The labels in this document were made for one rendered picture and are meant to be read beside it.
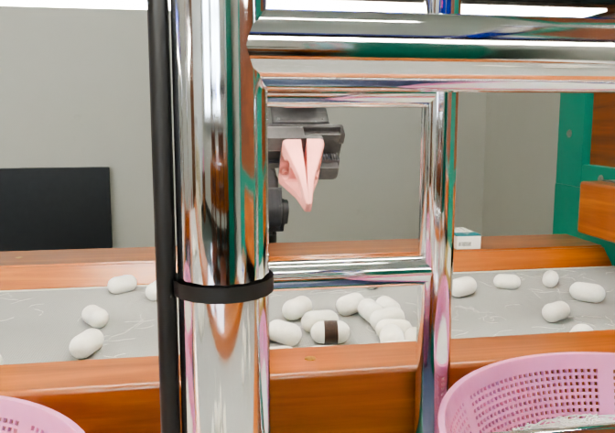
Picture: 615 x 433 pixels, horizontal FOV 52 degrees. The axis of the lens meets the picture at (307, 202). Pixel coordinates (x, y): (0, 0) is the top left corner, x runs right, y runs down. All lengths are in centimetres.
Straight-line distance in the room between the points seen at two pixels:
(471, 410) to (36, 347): 38
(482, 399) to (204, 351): 33
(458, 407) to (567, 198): 67
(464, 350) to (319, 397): 12
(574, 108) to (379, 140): 181
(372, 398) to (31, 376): 24
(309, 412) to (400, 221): 242
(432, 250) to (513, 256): 49
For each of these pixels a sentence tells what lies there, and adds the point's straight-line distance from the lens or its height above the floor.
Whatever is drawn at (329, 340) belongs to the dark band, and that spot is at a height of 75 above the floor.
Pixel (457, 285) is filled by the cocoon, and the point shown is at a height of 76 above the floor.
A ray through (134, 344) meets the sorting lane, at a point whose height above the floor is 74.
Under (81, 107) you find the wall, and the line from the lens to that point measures 269.
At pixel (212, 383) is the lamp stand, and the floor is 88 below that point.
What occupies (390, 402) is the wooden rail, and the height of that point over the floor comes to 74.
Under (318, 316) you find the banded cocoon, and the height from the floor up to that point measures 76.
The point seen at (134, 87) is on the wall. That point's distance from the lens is 267.
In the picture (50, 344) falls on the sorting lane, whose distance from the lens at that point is 63.
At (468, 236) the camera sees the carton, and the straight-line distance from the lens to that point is 89.
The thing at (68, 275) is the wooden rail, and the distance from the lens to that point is 83.
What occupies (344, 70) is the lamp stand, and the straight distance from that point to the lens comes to 16.
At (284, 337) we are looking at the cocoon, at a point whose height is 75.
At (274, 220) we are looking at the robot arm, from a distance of 106.
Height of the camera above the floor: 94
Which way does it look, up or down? 8 degrees down
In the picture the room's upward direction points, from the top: straight up
